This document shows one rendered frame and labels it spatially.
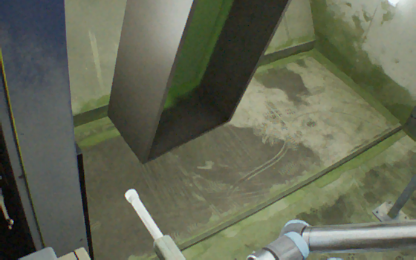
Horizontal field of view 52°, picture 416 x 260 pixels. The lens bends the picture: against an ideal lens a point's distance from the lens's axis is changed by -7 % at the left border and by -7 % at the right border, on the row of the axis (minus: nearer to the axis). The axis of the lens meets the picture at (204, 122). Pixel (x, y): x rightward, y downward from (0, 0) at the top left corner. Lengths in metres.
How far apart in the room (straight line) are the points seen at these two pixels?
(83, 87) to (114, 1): 0.60
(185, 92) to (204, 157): 0.51
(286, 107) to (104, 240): 1.72
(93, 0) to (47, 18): 2.09
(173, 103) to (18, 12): 1.75
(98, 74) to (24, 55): 2.06
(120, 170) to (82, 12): 1.04
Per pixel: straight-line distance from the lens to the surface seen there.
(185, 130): 2.46
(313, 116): 3.46
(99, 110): 3.05
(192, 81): 2.70
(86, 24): 2.99
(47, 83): 1.03
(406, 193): 2.92
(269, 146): 3.10
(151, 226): 1.21
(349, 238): 1.33
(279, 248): 1.24
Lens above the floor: 2.20
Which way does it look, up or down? 43 degrees down
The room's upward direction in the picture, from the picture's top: 10 degrees clockwise
